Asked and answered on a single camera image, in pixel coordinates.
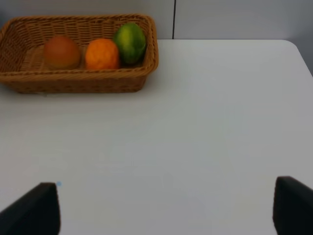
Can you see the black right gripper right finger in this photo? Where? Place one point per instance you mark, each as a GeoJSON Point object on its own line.
{"type": "Point", "coordinates": [292, 207]}

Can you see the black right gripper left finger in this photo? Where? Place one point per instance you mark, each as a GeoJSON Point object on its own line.
{"type": "Point", "coordinates": [35, 213]}

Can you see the red yellow peach fruit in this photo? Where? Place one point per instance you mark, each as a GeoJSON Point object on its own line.
{"type": "Point", "coordinates": [61, 53]}

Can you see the orange tangerine fruit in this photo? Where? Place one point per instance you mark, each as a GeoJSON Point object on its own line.
{"type": "Point", "coordinates": [102, 54]}

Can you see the green mango fruit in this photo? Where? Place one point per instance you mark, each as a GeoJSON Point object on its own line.
{"type": "Point", "coordinates": [131, 42]}

